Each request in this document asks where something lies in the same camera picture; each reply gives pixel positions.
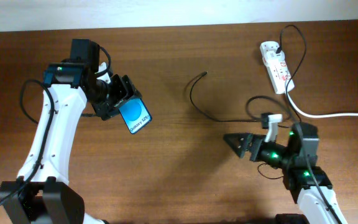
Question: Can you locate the blue Galaxy smartphone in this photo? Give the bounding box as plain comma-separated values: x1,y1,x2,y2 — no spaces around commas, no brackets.
119,98,152,134

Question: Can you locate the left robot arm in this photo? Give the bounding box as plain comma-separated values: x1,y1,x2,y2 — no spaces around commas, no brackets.
0,39,152,223

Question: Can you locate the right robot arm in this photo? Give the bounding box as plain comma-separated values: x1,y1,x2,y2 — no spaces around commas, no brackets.
223,123,347,223

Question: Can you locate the white USB charger plug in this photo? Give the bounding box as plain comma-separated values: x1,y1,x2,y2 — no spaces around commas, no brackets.
261,50,285,67

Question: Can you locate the white power strip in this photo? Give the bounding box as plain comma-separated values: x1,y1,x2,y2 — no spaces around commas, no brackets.
260,41,291,95

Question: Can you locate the white power strip cord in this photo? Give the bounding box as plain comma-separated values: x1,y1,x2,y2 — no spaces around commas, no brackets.
286,55,358,119

